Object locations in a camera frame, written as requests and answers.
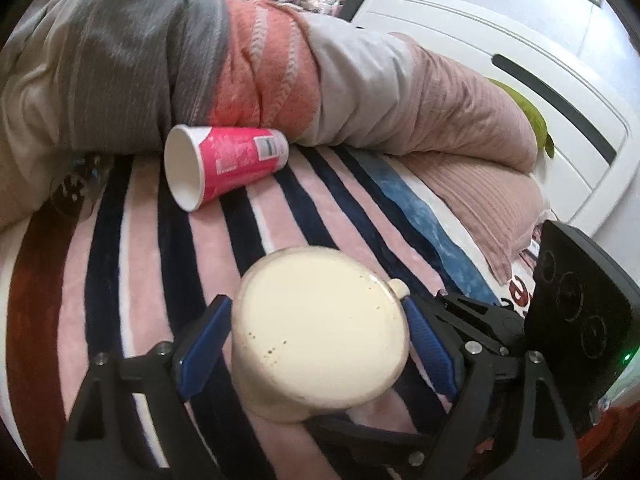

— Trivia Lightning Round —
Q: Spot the green plush toy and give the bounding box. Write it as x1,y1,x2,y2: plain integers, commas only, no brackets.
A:
489,78,555,158

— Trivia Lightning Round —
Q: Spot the clear glass with print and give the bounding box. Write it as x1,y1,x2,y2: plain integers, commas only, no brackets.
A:
50,152,113,221

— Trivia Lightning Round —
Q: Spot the pink paper cup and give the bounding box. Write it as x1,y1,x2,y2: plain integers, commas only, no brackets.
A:
164,125,290,212

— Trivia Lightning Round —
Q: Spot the cream ceramic mug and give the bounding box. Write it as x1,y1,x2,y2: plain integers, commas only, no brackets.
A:
231,246,410,422

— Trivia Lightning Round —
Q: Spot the pink ribbed pillow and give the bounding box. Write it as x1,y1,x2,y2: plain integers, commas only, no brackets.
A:
400,152,555,285

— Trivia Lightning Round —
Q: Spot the rolled pink grey duvet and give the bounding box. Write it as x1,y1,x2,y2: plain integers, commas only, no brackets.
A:
1,0,537,226

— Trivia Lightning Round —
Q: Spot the white bed headboard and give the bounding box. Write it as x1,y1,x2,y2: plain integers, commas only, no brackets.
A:
351,0,640,271

